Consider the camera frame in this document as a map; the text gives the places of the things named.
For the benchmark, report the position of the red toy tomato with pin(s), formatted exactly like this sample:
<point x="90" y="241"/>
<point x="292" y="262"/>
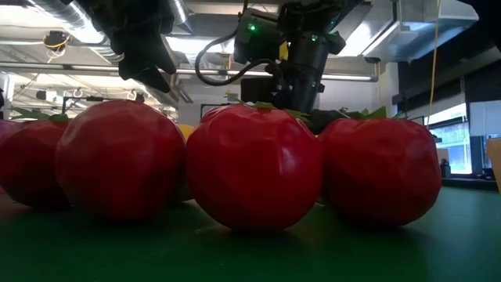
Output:
<point x="27" y="164"/>
<point x="117" y="160"/>
<point x="254" y="168"/>
<point x="379" y="168"/>

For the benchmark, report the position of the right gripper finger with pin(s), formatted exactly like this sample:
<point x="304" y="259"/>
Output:
<point x="325" y="119"/>

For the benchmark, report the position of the smooth round metal duct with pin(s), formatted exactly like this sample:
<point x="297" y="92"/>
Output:
<point x="181" y="11"/>

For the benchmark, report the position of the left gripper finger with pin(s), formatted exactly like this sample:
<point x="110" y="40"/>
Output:
<point x="141" y="72"/>
<point x="162" y="56"/>

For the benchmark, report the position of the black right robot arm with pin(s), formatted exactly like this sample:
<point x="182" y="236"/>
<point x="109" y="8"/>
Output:
<point x="258" y="43"/>

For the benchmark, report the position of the green table mat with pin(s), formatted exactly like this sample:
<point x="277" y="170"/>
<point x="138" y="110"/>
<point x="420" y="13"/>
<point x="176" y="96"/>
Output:
<point x="250" y="258"/>

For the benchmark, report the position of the black aluminium table frame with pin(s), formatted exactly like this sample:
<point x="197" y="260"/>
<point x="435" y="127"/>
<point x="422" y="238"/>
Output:
<point x="469" y="184"/>

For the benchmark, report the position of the long ceiling light tube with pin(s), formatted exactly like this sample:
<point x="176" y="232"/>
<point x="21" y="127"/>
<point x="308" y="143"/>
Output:
<point x="344" y="77"/>

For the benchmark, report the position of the ribbed silver air duct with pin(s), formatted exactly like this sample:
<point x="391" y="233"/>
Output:
<point x="102" y="55"/>

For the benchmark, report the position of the bright window pane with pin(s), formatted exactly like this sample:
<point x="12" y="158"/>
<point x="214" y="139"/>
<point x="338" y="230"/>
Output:
<point x="454" y="149"/>

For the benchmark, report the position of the large yellow-orange lemon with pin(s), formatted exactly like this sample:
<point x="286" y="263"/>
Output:
<point x="187" y="131"/>

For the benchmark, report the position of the small dark device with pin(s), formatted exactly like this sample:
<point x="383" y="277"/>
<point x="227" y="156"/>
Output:
<point x="445" y="169"/>

